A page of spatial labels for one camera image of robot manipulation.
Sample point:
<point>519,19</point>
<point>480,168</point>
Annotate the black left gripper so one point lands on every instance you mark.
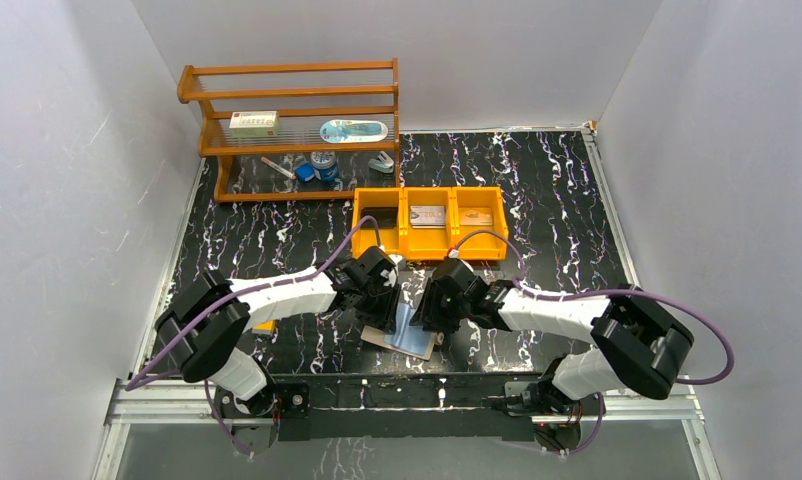
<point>384,307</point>

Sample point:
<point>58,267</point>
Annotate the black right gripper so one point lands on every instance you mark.
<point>428,310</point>

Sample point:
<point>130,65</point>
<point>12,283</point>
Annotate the beige card holder wallet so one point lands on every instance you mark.
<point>408,339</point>

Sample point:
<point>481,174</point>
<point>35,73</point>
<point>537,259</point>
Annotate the silver credit card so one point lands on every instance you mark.
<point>427,216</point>

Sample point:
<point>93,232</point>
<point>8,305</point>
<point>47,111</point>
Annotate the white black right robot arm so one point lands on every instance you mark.
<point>635,343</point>

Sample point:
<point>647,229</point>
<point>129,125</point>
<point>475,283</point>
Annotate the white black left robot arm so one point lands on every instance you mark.
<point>201,329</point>

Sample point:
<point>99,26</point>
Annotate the gold credit card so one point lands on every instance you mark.
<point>475,216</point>

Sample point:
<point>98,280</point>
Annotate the black credit card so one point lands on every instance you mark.
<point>386,217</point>

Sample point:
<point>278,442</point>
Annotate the middle yellow bin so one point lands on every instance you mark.
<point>429,243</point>

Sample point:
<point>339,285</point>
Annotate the yellow bin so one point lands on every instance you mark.
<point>429,243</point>
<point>391,239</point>
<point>480,247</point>

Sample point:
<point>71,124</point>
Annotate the right yellow bin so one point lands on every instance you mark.
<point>480,247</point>

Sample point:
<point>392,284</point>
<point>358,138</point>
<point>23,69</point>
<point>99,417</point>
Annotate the left yellow bin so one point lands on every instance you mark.
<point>391,239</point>

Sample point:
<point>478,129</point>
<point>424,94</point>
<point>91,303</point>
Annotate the small yellow block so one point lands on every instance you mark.
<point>265,328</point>

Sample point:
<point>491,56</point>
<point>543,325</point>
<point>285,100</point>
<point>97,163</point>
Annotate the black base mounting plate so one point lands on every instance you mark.
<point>505,406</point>

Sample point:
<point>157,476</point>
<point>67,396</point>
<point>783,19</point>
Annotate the blue white jar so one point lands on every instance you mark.
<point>325,165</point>

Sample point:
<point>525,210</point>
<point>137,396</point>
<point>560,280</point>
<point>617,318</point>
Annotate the small blue cube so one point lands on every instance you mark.
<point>304,172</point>

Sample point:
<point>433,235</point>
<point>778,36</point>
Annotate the blue oval package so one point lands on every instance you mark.
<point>341,131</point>

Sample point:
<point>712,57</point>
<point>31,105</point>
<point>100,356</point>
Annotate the white marker pen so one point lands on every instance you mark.
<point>278,168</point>

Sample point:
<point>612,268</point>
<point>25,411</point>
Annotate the wooden shelf rack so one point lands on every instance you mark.
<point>305,96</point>

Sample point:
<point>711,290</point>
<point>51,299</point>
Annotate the white red box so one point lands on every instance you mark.
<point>254,124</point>

